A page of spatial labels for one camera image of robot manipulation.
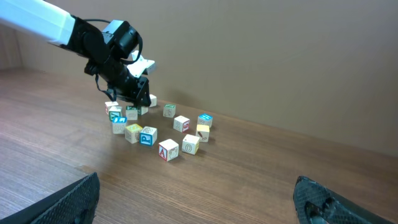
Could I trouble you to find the white block red side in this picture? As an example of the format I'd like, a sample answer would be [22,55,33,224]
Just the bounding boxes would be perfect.
[104,101,119,114]

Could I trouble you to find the green Z block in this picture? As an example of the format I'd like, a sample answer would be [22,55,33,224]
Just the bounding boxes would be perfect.
[108,106,123,121]

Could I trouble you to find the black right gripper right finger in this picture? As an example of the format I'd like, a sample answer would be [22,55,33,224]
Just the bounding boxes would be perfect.
[293,175,392,224]

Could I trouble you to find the red A block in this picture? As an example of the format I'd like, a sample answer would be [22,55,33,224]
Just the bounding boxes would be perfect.
[159,139,179,161]

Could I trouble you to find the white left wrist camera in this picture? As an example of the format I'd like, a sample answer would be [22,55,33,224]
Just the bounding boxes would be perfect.
[127,55,155,78]

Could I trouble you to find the blue top block right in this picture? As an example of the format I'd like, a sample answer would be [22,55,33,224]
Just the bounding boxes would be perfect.
[197,113,213,127]

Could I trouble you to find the yellow block right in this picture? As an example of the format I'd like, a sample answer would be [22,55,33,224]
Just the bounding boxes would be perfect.
[196,124,210,142]

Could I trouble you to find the white block number two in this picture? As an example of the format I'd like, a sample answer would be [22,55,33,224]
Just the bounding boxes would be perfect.
[173,116,190,133]

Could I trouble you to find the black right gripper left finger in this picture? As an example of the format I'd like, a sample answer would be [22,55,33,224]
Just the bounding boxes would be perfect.
[1,172,100,224]

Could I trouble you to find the red-sided block far back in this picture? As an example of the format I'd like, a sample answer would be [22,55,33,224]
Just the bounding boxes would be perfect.
[149,94,157,108]

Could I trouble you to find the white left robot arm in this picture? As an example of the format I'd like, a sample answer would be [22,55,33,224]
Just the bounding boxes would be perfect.
[1,0,155,106]

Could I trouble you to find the green V block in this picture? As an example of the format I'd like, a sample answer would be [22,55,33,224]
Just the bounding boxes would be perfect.
[137,106,149,116]

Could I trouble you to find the green N block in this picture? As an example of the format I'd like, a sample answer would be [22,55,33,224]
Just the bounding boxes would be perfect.
[163,104,176,118]

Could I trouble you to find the yellow block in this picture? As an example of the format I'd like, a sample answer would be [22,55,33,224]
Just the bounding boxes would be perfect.
[124,124,143,144]
[196,124,210,142]

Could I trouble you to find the blue L block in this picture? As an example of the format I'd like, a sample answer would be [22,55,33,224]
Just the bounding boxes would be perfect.
[112,117,127,134]

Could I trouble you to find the white O block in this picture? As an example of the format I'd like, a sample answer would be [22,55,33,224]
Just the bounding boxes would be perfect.
[182,134,200,155]

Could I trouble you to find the green-edged wooden block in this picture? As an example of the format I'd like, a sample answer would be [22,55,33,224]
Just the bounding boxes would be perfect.
[125,106,138,120]

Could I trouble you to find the blue P block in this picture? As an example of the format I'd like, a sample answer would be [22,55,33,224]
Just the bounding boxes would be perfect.
[139,126,157,146]

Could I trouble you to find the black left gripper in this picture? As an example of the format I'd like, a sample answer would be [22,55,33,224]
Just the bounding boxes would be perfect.
[83,20,150,106]

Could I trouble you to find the yellow top block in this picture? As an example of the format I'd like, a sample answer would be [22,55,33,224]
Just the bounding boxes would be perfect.
[124,124,143,144]

